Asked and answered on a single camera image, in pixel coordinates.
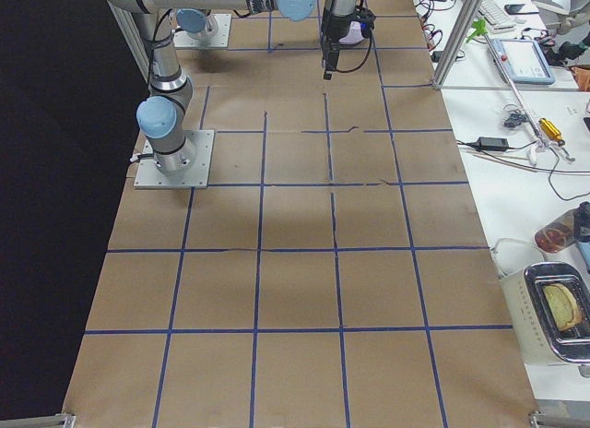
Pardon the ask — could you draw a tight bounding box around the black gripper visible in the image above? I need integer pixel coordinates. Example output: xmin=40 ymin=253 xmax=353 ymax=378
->
xmin=321 ymin=17 xmax=344 ymax=80

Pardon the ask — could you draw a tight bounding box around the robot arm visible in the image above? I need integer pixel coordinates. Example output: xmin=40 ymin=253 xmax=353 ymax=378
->
xmin=107 ymin=0 xmax=316 ymax=174
xmin=176 ymin=8 xmax=218 ymax=40

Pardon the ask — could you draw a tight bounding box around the lavender round plate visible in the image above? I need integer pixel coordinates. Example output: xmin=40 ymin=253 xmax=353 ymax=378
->
xmin=339 ymin=21 xmax=371 ymax=46

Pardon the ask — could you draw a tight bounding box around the black power adapter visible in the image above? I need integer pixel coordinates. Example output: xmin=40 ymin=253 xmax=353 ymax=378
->
xmin=475 ymin=137 xmax=510 ymax=152

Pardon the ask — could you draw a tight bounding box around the blue teach pendant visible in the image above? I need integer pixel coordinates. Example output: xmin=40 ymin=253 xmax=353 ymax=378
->
xmin=491 ymin=39 xmax=555 ymax=85

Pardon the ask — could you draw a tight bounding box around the toast slice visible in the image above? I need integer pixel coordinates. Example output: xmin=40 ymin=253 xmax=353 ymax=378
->
xmin=543 ymin=283 xmax=583 ymax=331

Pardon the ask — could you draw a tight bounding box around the white toaster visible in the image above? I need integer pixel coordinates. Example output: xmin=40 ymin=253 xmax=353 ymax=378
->
xmin=500 ymin=262 xmax=589 ymax=368

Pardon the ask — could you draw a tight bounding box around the aluminium frame post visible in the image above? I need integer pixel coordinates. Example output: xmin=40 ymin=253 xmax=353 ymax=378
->
xmin=431 ymin=0 xmax=483 ymax=89

